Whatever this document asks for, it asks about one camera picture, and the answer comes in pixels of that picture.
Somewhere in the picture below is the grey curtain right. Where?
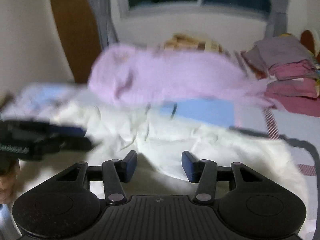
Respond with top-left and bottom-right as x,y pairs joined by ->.
265,0 -> 290,37

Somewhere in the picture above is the stack of folded clothes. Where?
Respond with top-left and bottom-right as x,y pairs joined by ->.
240,33 -> 319,117

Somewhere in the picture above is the white padded jacket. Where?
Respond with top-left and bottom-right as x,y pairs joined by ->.
17,101 -> 308,202

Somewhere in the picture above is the brown wooden door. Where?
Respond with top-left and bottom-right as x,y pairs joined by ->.
50,0 -> 101,83

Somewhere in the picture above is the pink blanket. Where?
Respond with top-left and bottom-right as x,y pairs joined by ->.
88,44 -> 275,108

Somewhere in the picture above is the patterned bed sheet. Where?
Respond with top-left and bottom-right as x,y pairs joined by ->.
0,82 -> 320,240

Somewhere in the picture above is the grey curtain left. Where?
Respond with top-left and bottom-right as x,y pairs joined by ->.
88,0 -> 118,50

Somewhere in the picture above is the yellow patterned cloth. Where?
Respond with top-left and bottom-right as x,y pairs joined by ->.
162,33 -> 225,54

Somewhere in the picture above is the grey curtain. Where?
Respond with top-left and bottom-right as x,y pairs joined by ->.
265,0 -> 290,37
88,0 -> 118,50

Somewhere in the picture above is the person's left hand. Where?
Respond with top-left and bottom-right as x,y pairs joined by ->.
0,160 -> 20,205

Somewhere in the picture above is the red flower headboard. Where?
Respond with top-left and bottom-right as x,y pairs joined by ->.
300,29 -> 319,62

